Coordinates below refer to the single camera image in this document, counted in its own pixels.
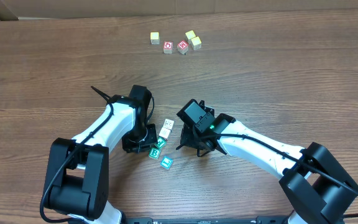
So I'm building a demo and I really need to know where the green B wooden block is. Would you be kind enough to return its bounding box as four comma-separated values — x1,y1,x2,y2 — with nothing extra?
149,147,161,160

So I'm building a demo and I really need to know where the green letter wooden block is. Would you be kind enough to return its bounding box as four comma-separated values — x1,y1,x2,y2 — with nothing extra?
155,137,167,149

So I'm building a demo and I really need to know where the white picture wooden block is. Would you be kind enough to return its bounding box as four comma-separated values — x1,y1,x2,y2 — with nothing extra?
163,119,174,130

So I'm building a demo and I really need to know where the blue L wooden block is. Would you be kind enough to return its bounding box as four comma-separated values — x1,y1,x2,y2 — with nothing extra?
160,156,173,170

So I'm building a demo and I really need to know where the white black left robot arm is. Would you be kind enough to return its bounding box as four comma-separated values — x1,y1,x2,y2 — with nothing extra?
39,85,157,224

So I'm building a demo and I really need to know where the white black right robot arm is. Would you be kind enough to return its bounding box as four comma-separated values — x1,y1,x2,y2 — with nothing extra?
177,99,358,223

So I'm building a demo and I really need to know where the red O wooden block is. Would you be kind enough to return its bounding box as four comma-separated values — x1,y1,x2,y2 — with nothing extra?
163,41,173,54

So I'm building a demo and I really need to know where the red M wooden block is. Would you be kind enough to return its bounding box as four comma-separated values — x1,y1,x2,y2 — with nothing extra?
177,40,189,55

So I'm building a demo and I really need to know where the yellow wooden block right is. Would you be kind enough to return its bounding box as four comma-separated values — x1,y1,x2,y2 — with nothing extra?
190,36,202,50

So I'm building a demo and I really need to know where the yellow wooden block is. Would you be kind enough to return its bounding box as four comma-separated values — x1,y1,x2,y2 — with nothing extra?
185,30,196,42
150,32,160,45
190,36,202,50

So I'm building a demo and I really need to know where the yellow wooden block far left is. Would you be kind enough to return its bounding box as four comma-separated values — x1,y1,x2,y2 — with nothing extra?
150,32,160,45

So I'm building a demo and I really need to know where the yellow wooden block top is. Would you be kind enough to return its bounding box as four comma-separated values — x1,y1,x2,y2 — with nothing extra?
185,30,196,42

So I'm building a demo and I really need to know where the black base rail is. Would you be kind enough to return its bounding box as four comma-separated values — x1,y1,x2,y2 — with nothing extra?
123,215,346,224

